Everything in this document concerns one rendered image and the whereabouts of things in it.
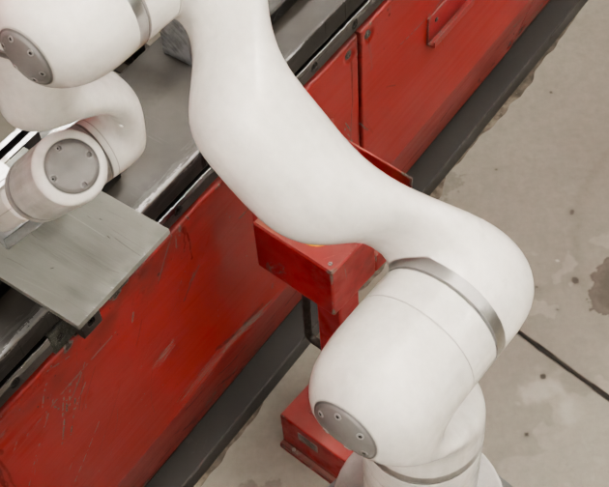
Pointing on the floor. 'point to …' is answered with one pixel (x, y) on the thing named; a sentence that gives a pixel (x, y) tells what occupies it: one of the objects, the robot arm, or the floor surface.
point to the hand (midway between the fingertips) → (14, 205)
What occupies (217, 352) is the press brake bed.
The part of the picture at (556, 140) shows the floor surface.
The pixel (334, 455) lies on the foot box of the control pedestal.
